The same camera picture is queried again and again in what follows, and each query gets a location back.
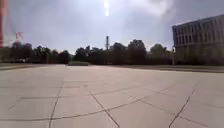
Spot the grey paved plaza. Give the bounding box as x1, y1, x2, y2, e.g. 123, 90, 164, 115
0, 64, 224, 128

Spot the row of trees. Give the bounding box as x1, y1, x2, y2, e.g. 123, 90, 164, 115
0, 39, 224, 66

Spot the low stone planter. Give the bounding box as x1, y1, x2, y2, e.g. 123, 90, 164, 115
67, 60, 90, 67

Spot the large grey building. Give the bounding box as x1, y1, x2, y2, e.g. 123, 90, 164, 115
171, 14, 224, 54

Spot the lattice tower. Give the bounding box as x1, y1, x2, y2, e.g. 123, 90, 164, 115
105, 35, 111, 51

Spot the raised kerb edge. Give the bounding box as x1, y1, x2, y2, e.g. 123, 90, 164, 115
133, 65, 224, 74

